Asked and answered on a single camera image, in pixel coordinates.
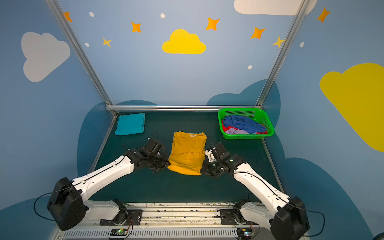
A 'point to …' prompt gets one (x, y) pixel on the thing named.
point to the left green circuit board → (118, 232)
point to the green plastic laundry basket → (257, 114)
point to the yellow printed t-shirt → (187, 153)
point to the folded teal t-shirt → (130, 124)
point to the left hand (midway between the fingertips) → (173, 164)
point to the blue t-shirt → (241, 123)
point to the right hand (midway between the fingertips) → (201, 169)
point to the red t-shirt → (224, 128)
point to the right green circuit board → (244, 233)
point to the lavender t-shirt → (233, 131)
